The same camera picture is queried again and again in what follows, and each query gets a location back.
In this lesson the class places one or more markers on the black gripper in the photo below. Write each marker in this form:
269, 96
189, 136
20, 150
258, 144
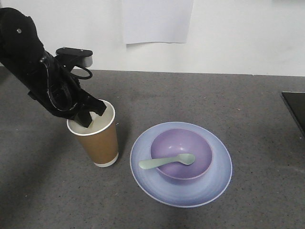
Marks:
57, 88

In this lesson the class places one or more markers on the black gas stove top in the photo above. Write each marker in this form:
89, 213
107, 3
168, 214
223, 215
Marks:
295, 102

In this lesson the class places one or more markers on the light blue round plate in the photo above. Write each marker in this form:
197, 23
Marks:
181, 193

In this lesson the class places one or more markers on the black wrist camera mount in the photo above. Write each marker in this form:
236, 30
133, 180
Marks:
71, 57

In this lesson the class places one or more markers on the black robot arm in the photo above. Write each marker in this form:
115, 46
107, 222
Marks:
18, 38

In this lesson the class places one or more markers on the white paper on wall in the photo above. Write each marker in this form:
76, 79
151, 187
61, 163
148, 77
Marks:
156, 20

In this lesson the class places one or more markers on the mint green plastic spoon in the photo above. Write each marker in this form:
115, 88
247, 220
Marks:
166, 161

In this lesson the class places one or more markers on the lilac plastic bowl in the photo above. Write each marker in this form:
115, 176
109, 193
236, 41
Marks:
176, 141

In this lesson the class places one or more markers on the brown paper cup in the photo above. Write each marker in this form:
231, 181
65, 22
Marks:
99, 140

